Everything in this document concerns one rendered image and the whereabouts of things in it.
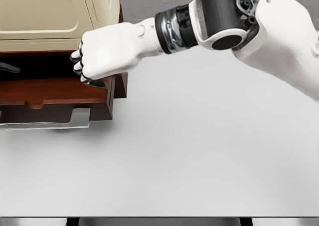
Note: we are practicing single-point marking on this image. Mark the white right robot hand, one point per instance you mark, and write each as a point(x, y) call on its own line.
point(109, 49)

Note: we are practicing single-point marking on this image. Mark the brown wooden drawer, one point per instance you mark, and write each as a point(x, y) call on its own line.
point(57, 91)

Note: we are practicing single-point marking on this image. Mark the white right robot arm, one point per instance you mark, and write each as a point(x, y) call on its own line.
point(279, 49)

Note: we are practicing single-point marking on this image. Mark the brown cabinet with cream top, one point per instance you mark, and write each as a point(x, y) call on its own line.
point(45, 14)

